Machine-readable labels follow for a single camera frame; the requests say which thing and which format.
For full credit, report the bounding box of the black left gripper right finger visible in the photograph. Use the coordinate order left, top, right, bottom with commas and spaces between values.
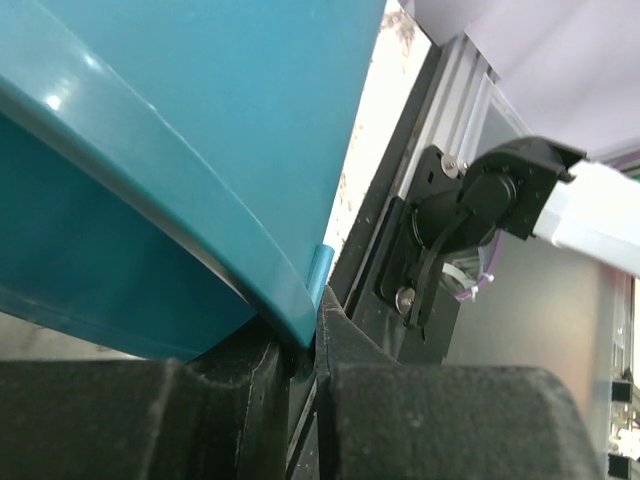
315, 290, 600, 479

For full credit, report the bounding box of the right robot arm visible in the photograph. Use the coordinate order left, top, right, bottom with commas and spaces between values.
405, 137, 639, 328

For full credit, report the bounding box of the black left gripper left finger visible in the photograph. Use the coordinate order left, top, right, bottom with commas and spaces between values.
1, 320, 290, 479

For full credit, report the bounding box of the teal plastic bucket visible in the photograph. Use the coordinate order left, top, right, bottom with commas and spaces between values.
1, 1, 384, 361

